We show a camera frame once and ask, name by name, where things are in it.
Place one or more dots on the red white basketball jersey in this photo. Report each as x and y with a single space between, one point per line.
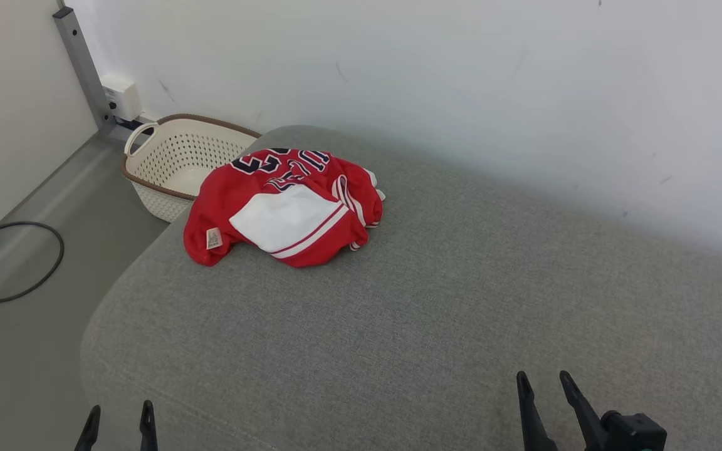
286 213

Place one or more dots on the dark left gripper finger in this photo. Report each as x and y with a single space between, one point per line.
88 432
148 432

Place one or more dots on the grey metal post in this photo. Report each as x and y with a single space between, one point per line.
82 62

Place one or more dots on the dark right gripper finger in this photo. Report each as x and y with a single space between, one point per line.
533 426
586 416

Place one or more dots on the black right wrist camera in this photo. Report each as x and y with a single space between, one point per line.
637 432

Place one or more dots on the cream perforated laundry basket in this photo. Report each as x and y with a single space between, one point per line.
173 156

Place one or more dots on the white wall box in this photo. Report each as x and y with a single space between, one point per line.
124 97

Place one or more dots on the grey fabric sofa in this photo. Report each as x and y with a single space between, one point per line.
430 326

